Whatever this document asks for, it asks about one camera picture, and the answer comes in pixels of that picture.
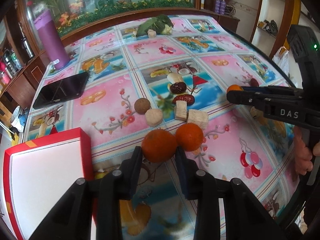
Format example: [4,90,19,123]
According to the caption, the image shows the dark red date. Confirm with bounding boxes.
[249,78,259,87]
[170,82,187,94]
[172,94,195,106]

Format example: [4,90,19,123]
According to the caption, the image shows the small orange tangerine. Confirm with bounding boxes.
[227,85,243,93]

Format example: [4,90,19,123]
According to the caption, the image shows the white yam chunk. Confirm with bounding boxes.
[174,100,187,121]
[187,109,209,130]

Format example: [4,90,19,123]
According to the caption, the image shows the large orange tangerine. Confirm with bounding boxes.
[175,123,204,152]
[141,129,178,163]

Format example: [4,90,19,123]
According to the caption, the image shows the round white yam piece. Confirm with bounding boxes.
[145,109,163,127]

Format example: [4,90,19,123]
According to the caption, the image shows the brown round longan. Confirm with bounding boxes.
[134,98,151,115]

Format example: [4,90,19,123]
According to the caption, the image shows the person's right hand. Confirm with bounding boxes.
[293,126,320,176]

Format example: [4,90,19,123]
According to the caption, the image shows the white plastic bag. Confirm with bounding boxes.
[272,46,290,76]

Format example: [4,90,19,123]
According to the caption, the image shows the red white gift box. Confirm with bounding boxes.
[3,128,94,239]

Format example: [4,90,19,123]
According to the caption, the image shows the colourful printed tablecloth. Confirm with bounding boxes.
[23,15,301,240]

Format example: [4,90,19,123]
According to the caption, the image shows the purple bottles on cabinet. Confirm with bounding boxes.
[214,0,226,15]

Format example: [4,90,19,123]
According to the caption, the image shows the green leafy vegetable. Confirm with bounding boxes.
[136,15,174,37]

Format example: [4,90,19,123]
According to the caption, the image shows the small beige ginger piece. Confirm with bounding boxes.
[147,29,157,38]

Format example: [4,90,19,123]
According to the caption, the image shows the black smartphone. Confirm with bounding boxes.
[33,72,89,109]

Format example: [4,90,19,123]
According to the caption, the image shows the purple thermos bottle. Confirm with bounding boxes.
[34,9,70,70]

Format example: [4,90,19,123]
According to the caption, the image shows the black thermos flask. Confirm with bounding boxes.
[22,36,34,59]

